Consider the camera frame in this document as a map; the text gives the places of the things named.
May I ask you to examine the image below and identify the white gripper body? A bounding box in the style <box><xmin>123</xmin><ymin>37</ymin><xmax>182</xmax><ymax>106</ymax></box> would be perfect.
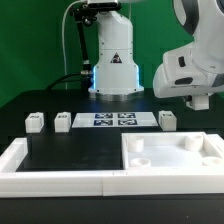
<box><xmin>153</xmin><ymin>43</ymin><xmax>224</xmax><ymax>98</ymax></box>

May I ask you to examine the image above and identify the white square table top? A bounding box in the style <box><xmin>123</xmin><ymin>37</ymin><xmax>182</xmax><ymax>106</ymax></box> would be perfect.
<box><xmin>122</xmin><ymin>132</ymin><xmax>224</xmax><ymax>170</ymax></box>

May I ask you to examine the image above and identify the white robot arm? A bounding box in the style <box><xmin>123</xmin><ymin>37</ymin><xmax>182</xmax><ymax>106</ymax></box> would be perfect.
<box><xmin>87</xmin><ymin>0</ymin><xmax>224</xmax><ymax>99</ymax></box>

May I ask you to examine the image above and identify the white U-shaped obstacle fence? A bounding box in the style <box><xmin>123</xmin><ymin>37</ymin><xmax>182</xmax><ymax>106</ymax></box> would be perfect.
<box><xmin>0</xmin><ymin>138</ymin><xmax>224</xmax><ymax>198</ymax></box>

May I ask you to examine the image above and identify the white fiducial marker sheet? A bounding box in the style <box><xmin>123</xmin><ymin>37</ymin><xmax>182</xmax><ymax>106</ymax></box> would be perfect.
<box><xmin>72</xmin><ymin>112</ymin><xmax>158</xmax><ymax>128</ymax></box>

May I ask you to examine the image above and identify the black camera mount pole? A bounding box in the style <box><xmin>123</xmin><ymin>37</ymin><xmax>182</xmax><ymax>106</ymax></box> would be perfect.
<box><xmin>70</xmin><ymin>3</ymin><xmax>97</xmax><ymax>91</ymax></box>

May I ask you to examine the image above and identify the white cable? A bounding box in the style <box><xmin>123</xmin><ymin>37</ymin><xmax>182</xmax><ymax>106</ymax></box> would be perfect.
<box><xmin>61</xmin><ymin>0</ymin><xmax>88</xmax><ymax>90</ymax></box>

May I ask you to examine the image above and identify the black cable bundle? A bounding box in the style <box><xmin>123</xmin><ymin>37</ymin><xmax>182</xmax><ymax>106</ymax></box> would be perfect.
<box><xmin>45</xmin><ymin>73</ymin><xmax>91</xmax><ymax>91</ymax></box>

